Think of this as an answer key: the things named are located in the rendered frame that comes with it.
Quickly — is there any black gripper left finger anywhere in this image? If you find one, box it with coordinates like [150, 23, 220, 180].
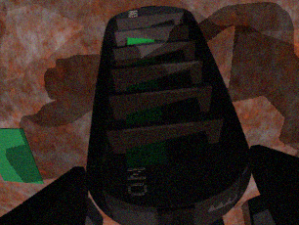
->
[0, 166, 88, 225]

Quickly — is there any dark grey switch panel with green rocker switches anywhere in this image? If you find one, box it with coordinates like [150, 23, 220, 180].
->
[86, 6, 252, 225]

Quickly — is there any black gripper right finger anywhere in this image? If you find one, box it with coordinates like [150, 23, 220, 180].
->
[249, 145, 299, 225]

